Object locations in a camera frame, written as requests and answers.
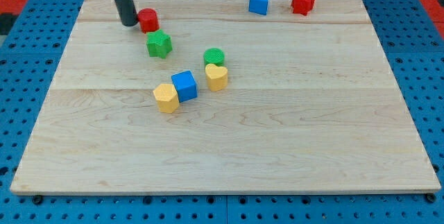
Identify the blue cube block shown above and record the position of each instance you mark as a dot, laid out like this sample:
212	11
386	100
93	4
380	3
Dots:
185	85

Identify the green cylinder block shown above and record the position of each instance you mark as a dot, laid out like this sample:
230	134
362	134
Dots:
214	56

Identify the green star block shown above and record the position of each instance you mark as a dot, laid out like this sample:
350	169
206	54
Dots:
158	44

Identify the yellow hexagon block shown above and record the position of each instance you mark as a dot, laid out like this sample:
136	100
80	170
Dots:
166	97

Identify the red star block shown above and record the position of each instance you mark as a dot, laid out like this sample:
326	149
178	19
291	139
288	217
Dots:
302	7

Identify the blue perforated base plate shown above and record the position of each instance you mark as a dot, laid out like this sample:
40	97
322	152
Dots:
29	58

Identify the blue triangle block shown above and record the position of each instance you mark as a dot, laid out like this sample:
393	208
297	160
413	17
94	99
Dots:
258	6

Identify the red cylinder block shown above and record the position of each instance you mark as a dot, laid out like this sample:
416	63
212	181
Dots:
148	20

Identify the wooden board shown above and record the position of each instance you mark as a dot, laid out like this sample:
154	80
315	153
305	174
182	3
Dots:
311	107

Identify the yellow heart block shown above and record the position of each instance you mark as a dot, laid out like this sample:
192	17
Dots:
217	77

